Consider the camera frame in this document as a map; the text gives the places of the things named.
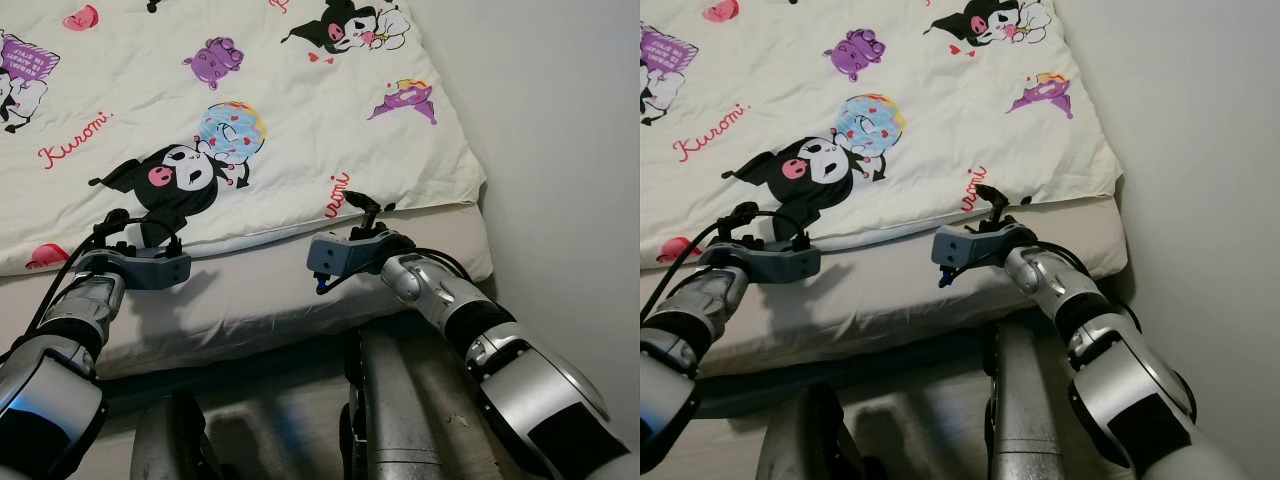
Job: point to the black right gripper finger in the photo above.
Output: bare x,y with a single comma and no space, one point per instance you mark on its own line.
366,205
996,198

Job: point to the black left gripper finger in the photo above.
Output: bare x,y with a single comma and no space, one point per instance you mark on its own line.
745,213
113,220

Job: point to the cream cartoon print quilt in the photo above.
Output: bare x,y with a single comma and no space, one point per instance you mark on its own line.
250,100
900,90

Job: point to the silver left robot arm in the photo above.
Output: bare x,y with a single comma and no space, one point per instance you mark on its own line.
690,310
70,320

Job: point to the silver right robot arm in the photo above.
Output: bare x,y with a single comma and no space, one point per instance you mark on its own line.
1120,340
500,340

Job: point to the beige sheeted mattress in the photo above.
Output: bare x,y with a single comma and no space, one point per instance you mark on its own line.
900,285
260,290

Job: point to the silver right robot leg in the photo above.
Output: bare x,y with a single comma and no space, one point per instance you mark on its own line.
395,410
1025,400

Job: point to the silver robot leg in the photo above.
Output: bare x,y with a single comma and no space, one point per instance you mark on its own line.
395,410
175,440
805,440
1025,400

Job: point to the silver left robot leg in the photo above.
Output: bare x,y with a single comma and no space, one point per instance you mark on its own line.
805,440
175,440

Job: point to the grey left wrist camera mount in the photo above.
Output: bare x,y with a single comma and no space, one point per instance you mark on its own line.
140,268
775,262

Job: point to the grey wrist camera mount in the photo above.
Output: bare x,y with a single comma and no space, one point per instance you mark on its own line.
965,248
140,268
775,262
340,255

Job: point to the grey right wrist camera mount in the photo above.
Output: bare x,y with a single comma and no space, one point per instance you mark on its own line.
340,255
965,248

